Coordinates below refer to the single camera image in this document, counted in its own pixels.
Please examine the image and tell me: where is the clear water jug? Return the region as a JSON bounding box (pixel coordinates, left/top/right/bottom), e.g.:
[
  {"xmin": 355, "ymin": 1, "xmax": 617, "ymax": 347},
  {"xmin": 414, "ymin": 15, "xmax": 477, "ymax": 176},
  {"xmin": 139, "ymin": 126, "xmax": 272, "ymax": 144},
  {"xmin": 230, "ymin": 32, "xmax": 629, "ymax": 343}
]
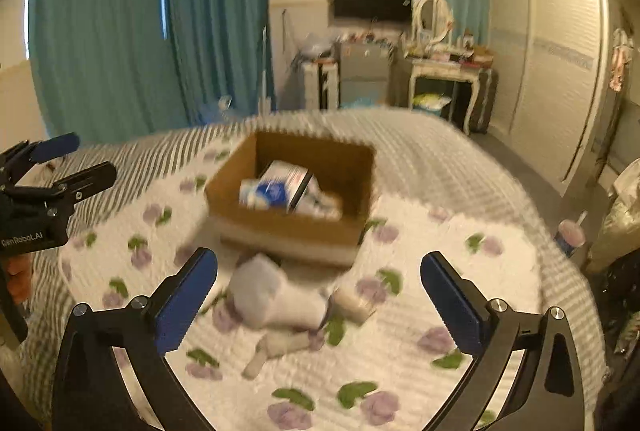
[{"xmin": 198, "ymin": 95, "xmax": 236, "ymax": 125}]

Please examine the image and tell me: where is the person's left hand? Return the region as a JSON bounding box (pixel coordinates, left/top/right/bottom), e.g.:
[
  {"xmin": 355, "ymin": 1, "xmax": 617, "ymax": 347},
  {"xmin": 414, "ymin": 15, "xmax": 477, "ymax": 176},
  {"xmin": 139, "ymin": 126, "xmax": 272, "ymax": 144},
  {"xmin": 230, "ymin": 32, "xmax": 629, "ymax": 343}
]
[{"xmin": 2, "ymin": 255, "xmax": 32, "ymax": 304}]

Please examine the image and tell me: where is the white black suitcase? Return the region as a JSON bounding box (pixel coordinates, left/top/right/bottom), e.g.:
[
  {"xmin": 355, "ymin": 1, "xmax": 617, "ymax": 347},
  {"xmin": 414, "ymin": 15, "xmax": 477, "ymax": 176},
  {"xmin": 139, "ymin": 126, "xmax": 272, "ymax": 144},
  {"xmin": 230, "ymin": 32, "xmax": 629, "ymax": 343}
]
[{"xmin": 298, "ymin": 60, "xmax": 340, "ymax": 110}]

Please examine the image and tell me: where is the small white sock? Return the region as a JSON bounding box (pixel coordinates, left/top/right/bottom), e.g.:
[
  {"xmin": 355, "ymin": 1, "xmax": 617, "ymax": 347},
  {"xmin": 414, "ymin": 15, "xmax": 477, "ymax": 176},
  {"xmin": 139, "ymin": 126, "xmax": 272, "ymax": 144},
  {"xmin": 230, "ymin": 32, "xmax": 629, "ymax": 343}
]
[{"xmin": 242, "ymin": 333, "xmax": 311, "ymax": 380}]

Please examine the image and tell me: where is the dark striped suitcase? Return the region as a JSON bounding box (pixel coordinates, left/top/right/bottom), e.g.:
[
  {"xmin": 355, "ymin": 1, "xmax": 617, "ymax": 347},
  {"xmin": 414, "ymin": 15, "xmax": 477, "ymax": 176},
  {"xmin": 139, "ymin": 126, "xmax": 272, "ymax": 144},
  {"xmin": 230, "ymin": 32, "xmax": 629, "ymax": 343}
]
[{"xmin": 470, "ymin": 69, "xmax": 499, "ymax": 133}]

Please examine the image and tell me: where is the drink cup with straw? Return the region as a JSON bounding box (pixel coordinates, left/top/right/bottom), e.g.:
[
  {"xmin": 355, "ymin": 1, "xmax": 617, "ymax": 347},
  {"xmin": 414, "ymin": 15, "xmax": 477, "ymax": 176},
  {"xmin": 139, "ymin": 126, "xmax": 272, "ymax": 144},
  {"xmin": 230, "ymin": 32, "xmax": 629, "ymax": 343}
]
[{"xmin": 554, "ymin": 211, "xmax": 588, "ymax": 258}]

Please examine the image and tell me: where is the blue bin with bags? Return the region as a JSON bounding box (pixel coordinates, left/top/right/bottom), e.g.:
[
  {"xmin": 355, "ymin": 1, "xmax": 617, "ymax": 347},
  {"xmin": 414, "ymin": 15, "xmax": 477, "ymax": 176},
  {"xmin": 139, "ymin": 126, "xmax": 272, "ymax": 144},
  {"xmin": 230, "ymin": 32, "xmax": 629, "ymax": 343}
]
[{"xmin": 412, "ymin": 94, "xmax": 451, "ymax": 117}]

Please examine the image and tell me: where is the white sock with foil trim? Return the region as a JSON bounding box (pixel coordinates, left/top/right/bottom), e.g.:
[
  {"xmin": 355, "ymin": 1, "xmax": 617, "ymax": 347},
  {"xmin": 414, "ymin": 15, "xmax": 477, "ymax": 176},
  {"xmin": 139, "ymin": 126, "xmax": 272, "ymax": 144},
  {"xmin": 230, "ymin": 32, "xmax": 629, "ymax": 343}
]
[{"xmin": 295, "ymin": 176, "xmax": 343, "ymax": 221}]

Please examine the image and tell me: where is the middle teal curtain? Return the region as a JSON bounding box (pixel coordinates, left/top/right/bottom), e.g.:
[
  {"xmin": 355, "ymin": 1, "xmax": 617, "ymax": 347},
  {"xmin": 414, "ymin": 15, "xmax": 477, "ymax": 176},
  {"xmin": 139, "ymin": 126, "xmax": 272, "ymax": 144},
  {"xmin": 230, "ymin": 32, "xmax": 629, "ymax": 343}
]
[{"xmin": 166, "ymin": 0, "xmax": 276, "ymax": 124}]

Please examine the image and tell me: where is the cream rolled sock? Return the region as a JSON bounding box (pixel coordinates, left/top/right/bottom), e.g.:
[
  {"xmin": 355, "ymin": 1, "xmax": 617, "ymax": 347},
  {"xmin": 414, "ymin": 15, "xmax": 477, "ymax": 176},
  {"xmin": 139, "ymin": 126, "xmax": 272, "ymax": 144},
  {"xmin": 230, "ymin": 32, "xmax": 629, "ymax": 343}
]
[{"xmin": 329, "ymin": 288, "xmax": 375, "ymax": 326}]

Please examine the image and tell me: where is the large white knit sock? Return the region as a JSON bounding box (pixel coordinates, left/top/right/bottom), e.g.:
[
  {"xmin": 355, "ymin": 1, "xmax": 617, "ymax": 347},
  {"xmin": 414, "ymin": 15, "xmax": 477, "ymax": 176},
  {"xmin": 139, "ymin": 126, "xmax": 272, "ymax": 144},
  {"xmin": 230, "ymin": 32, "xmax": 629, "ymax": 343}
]
[{"xmin": 228, "ymin": 253, "xmax": 329, "ymax": 330}]

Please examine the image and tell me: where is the white oval vanity mirror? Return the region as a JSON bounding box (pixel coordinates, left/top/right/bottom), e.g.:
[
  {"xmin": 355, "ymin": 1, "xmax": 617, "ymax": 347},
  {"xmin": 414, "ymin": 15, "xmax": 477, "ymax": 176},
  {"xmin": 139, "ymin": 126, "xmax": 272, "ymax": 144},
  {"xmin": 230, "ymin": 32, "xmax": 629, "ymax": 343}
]
[{"xmin": 412, "ymin": 0, "xmax": 454, "ymax": 46}]

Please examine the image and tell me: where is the grey checked bed cover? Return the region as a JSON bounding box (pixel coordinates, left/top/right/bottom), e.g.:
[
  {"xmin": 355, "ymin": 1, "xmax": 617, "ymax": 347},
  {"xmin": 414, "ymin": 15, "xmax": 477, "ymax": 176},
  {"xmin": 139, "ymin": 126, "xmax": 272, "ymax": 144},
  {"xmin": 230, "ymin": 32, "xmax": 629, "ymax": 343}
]
[{"xmin": 43, "ymin": 108, "xmax": 606, "ymax": 411}]

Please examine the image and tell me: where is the white dressing table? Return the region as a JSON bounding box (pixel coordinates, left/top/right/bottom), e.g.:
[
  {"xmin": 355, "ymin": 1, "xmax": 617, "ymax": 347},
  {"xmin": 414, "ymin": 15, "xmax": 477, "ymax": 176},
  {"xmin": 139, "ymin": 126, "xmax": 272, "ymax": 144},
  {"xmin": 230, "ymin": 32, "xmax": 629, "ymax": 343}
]
[{"xmin": 406, "ymin": 57, "xmax": 480, "ymax": 135}]

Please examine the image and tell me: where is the brown cardboard box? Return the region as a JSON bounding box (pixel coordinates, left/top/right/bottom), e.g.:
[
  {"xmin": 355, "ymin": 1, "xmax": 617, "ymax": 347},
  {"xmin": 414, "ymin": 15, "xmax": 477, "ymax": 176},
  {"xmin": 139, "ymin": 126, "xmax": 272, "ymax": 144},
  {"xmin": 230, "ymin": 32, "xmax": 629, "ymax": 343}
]
[{"xmin": 205, "ymin": 131, "xmax": 375, "ymax": 269}]

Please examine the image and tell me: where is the white louvered wardrobe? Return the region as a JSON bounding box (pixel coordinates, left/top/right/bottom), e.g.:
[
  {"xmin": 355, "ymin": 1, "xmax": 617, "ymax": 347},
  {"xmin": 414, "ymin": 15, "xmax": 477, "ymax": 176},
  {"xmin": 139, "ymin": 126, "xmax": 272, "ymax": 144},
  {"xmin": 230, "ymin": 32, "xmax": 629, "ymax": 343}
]
[{"xmin": 489, "ymin": 0, "xmax": 611, "ymax": 195}]

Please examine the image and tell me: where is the left teal curtain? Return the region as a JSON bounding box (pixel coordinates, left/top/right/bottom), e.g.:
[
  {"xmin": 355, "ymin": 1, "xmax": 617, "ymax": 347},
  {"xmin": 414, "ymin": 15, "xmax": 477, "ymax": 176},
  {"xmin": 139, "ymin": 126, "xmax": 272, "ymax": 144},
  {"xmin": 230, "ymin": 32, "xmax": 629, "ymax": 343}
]
[{"xmin": 28, "ymin": 0, "xmax": 189, "ymax": 144}]

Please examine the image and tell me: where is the grey mini fridge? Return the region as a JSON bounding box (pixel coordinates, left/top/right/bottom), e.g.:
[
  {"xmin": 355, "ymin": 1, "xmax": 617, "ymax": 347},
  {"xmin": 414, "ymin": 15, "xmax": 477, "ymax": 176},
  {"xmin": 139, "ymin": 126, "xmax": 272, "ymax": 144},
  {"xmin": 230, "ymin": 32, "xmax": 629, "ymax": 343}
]
[{"xmin": 336, "ymin": 42, "xmax": 390, "ymax": 108}]

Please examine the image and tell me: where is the tissue pack white blue red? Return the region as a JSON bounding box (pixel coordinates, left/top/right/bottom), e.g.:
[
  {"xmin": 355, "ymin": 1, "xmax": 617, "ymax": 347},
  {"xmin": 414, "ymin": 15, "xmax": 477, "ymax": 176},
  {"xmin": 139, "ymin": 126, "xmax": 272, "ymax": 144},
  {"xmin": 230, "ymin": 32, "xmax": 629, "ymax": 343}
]
[{"xmin": 239, "ymin": 160, "xmax": 312, "ymax": 212}]

